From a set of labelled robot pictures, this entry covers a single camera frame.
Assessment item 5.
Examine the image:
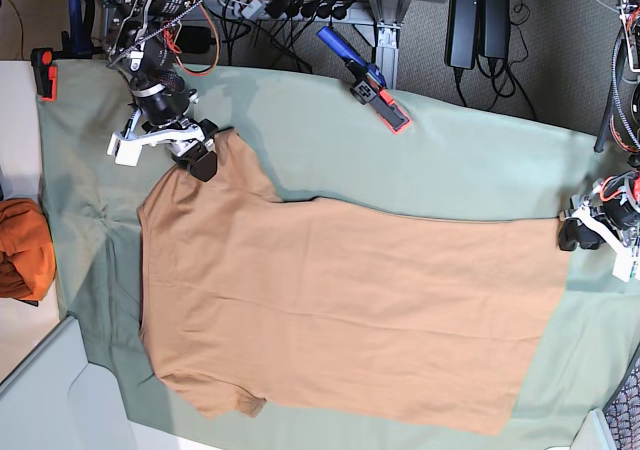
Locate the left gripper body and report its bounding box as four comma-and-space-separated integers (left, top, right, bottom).
574, 200, 628, 250

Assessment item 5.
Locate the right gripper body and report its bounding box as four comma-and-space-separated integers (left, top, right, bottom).
161, 119, 215, 160

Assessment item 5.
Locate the tan T-shirt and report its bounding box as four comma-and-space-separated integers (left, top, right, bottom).
138, 131, 569, 435

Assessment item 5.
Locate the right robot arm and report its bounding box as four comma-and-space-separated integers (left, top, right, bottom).
104, 0, 218, 181

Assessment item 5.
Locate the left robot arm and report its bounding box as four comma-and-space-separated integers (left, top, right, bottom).
558, 0, 639, 257

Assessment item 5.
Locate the black power brick left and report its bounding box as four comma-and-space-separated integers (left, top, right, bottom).
176, 26, 212, 55

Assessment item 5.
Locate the blue clamp with orange pad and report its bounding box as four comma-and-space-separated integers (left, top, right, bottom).
30, 0, 104, 102

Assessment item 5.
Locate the blue clamp at table edge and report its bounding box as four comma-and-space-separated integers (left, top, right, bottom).
316, 26, 411, 134

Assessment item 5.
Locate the orange folded garment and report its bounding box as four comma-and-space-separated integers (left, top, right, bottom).
1, 198, 56, 302

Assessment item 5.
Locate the black power adapter pair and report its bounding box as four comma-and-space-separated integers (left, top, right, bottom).
444, 0, 511, 70

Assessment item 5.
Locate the grey plastic bin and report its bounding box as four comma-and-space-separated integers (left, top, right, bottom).
1, 317, 137, 449

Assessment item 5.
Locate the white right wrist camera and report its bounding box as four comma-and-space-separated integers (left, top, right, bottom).
106, 122, 201, 167

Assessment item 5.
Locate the aluminium frame post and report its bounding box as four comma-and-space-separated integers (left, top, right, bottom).
369, 0, 409, 89

